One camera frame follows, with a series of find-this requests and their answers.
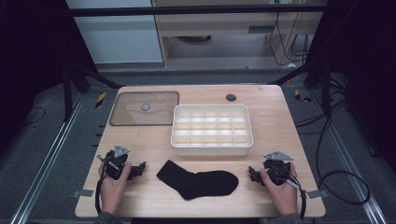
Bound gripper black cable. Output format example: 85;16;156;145
274;166;308;222
94;154;108;216

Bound thin black floor cable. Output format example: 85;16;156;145
21;105;48;127

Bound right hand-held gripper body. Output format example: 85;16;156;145
262;150;295;187

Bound black sock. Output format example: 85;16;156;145
156;160;240;201

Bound white divided storage box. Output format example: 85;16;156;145
170;104;254;157

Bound person's right hand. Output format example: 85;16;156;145
260;162;299;217

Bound white cabinet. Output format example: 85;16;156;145
65;0;164;65

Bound person's left hand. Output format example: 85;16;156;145
99;161;134;217

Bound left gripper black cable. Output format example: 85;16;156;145
94;154;108;216

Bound clear lid with round knob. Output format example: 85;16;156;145
108;91;180;127

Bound looped black floor cable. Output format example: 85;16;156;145
315;116;372;206

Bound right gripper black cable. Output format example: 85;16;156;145
274;166;308;222

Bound yellow black floor tape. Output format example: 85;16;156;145
94;91;107;109
293;89;313;104

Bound hanging black cables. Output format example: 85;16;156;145
268;11;311;67

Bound dark curtain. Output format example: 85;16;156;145
306;0;396;174
0;0;96;153

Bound light wooden cabinet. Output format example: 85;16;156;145
151;0;325;68

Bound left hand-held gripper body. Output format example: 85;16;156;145
104;144;131;181

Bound aluminium floor rail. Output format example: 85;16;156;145
307;89;389;224
8;92;87;224

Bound grey tape strip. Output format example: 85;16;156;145
71;189;94;199
306;189;329;200

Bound black horizontal frame bar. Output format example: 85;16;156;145
68;4;327;18

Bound black metal stand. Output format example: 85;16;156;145
62;60;124;122
267;60;332;118

